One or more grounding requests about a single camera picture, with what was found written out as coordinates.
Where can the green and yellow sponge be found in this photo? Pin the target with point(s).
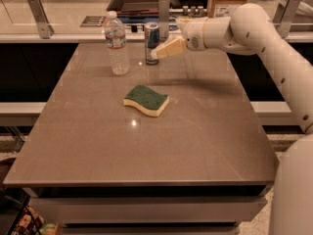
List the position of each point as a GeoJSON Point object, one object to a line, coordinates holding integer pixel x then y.
{"type": "Point", "coordinates": [146, 101]}

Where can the right metal bracket post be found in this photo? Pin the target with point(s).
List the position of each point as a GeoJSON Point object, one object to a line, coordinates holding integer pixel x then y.
{"type": "Point", "coordinates": [284, 15]}

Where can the middle metal bracket post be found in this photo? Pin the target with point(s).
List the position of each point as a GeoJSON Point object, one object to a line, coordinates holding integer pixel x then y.
{"type": "Point", "coordinates": [163, 18]}

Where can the clear plastic water bottle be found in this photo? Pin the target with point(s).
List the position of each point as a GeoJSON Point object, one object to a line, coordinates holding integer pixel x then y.
{"type": "Point", "coordinates": [116, 40]}

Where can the left metal bracket post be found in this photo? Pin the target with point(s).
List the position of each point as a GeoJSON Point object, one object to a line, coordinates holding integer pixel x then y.
{"type": "Point", "coordinates": [45, 30]}

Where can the metal bracket post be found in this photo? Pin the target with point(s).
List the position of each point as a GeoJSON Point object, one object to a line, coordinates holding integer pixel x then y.
{"type": "Point", "coordinates": [163, 18]}
{"type": "Point", "coordinates": [284, 15]}
{"type": "Point", "coordinates": [45, 30]}

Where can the red bull can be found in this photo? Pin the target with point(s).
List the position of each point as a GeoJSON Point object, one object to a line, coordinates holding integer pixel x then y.
{"type": "Point", "coordinates": [151, 41]}

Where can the snack bags basket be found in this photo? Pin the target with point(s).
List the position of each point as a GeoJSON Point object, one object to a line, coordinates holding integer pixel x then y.
{"type": "Point", "coordinates": [32, 223]}

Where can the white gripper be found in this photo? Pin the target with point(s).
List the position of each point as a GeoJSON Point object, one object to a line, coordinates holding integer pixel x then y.
{"type": "Point", "coordinates": [193, 33]}

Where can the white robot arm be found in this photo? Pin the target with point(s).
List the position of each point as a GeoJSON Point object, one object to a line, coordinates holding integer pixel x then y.
{"type": "Point", "coordinates": [250, 31]}

